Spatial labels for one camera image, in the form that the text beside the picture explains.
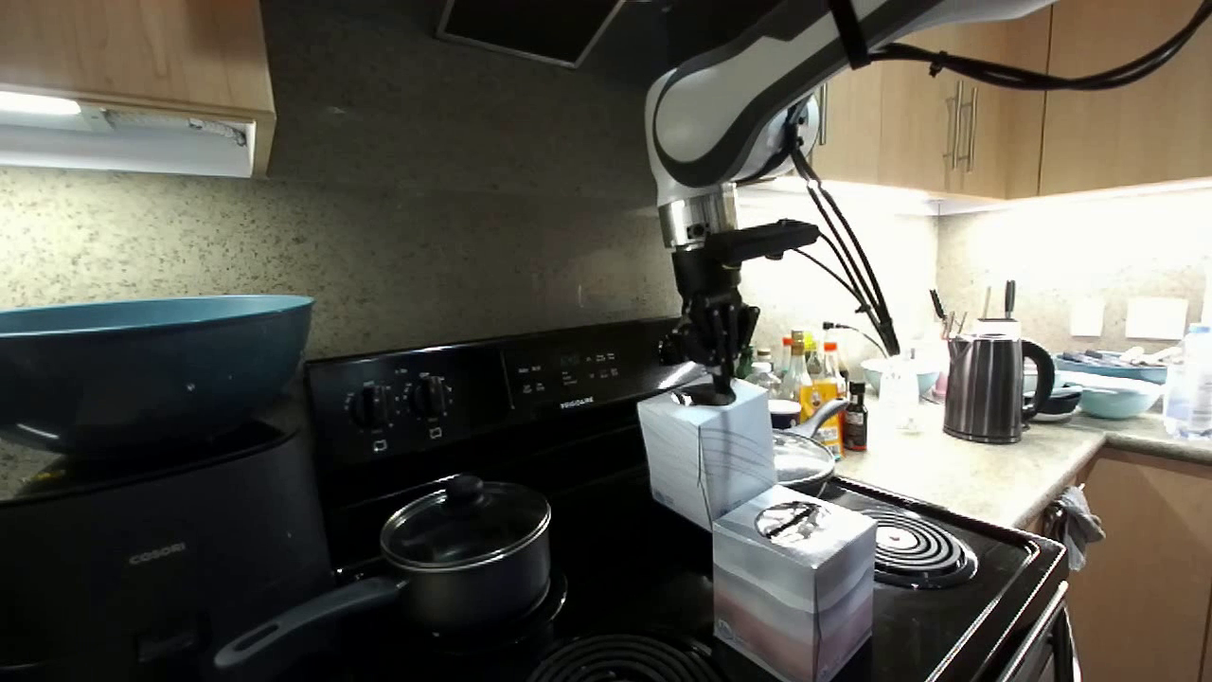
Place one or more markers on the clear water bottle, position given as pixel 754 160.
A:
pixel 1191 393

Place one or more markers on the small coil burner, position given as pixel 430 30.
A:
pixel 928 555

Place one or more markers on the black range hood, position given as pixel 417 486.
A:
pixel 533 24

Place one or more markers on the light blue small bowl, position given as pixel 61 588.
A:
pixel 1120 403

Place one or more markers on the grey dish towel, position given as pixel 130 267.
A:
pixel 1076 523

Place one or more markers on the large blue bowl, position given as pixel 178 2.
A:
pixel 139 363

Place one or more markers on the steel electric kettle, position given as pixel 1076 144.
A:
pixel 998 393

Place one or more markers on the black electric stove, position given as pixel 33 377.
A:
pixel 580 381

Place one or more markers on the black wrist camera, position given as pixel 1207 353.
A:
pixel 779 237

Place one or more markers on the wooden base cabinet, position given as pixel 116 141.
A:
pixel 1150 579

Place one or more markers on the grey striped tissue box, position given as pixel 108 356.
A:
pixel 706 459

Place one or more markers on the dark sauce bottle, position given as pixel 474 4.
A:
pixel 854 420

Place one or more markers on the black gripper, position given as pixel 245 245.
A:
pixel 706 270

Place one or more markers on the white plastic container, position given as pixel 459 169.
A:
pixel 899 396

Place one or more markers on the steel pan with lid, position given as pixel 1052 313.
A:
pixel 802 456

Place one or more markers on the white under-cabinet light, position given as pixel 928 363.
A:
pixel 125 141

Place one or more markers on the large coil burner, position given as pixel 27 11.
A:
pixel 618 663

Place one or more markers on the white wall outlet plate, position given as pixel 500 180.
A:
pixel 1089 318
pixel 1158 318

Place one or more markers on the black saucepan with glass lid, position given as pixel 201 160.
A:
pixel 467 569

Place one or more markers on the black kitchen appliance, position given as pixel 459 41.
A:
pixel 154 569

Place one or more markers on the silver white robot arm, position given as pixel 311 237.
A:
pixel 733 106

